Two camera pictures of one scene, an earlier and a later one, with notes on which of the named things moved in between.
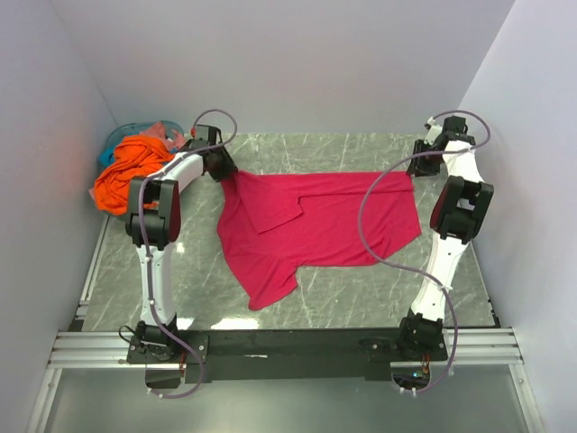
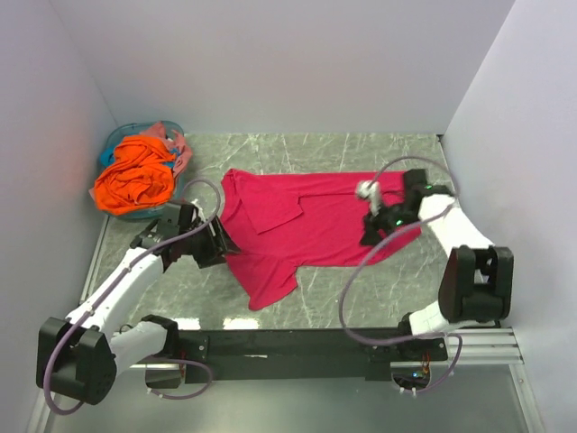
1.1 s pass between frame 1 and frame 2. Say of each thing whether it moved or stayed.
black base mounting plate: stayed
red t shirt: stayed
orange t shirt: stayed
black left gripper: moved
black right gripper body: moved
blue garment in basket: stayed
